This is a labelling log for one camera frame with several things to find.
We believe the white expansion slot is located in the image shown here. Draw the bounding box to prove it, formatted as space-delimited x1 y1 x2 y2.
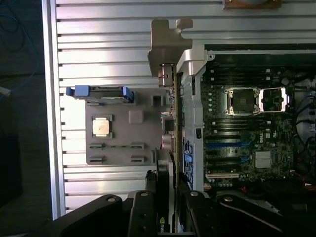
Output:
206 173 240 180

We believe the grey parts rack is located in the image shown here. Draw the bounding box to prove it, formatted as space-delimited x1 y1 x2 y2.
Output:
85 87 174 166

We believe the blue expansion slot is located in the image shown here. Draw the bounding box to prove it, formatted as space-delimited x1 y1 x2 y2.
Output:
206 142 242 149

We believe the silver chipset heatsink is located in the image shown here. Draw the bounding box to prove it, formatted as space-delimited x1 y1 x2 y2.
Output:
254 151 273 168

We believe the green motherboard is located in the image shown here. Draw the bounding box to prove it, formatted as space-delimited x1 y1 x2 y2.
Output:
201 63 306 190

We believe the copper-coloured CPU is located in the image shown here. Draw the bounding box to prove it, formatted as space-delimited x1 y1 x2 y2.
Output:
91 118 111 137

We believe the CPU socket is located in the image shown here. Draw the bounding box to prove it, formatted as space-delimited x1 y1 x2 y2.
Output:
225 87 260 116

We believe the hard disk in blue carrier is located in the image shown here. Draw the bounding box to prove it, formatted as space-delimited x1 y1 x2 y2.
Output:
66 85 136 105

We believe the metal socket cover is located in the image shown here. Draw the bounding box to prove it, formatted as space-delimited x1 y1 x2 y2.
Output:
259 87 289 114

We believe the open grey PC case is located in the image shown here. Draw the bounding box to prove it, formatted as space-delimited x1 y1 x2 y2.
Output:
175 44 316 237

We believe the blue floor cable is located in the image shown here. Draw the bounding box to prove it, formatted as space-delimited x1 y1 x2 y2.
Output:
0 0 41 101

